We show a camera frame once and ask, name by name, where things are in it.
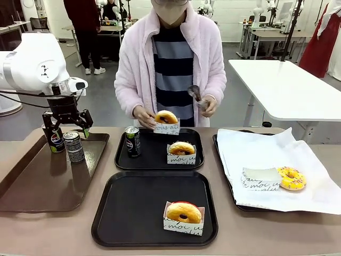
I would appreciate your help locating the white paper sheet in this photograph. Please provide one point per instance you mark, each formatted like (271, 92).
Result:
(266, 152)

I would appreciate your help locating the white desk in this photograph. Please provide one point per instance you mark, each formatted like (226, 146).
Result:
(16, 24)

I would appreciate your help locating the black Pepsi can green base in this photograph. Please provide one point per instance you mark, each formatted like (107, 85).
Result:
(57, 141)

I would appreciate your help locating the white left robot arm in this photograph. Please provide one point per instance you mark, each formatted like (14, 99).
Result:
(32, 64)

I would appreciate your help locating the person's left hand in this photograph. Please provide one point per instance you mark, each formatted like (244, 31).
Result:
(210, 106)

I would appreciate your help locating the glazed donut chocolate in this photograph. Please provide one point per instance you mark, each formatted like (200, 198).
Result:
(162, 116)
(175, 210)
(177, 147)

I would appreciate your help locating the white table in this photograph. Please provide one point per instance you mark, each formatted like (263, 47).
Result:
(279, 88)

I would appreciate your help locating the person's right hand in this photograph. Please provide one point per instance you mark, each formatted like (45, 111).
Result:
(144, 117)

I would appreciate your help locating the person in pink robe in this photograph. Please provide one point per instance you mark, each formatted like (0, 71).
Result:
(173, 80)

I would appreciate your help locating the black tray under paper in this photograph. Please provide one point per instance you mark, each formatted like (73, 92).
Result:
(247, 208)

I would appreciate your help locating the dark brown serving tongs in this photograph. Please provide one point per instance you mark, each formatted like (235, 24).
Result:
(194, 92)

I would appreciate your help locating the black office chair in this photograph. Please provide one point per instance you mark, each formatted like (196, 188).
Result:
(40, 25)

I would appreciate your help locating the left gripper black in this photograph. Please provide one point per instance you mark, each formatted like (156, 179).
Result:
(64, 106)

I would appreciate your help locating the black square tray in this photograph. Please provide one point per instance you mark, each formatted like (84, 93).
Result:
(133, 208)
(154, 157)

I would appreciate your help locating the beige face mask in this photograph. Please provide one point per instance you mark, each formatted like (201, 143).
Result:
(170, 14)

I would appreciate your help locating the left arm white wrist camera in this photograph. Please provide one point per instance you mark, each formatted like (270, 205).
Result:
(77, 85)

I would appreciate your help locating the black tripod stand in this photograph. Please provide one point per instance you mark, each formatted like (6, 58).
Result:
(291, 29)

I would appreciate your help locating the seated person in black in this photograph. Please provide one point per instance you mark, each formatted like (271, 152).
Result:
(109, 8)

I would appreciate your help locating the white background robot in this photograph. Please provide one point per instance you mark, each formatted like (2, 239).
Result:
(258, 10)
(206, 8)

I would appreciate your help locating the person's right forearm pink sleeve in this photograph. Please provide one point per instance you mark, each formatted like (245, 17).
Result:
(128, 98)

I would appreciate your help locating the brown plastic tray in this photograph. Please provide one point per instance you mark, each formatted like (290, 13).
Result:
(53, 192)

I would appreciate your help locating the grey desk with metal legs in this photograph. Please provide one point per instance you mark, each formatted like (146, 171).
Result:
(69, 27)

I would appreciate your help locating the person's left forearm pink sleeve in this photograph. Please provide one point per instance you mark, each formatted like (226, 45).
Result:
(218, 82)

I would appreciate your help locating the empty white printed paper box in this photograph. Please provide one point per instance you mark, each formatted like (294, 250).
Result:
(261, 184)

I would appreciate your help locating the yellow sprinkled donut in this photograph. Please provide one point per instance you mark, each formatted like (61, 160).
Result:
(298, 184)

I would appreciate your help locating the standing person in dark clothes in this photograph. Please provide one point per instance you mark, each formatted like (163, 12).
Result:
(85, 32)

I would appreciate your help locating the black can with grey print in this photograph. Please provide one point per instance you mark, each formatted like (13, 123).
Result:
(74, 149)

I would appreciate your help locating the grey work table with equipment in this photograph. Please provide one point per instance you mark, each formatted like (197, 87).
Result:
(269, 36)

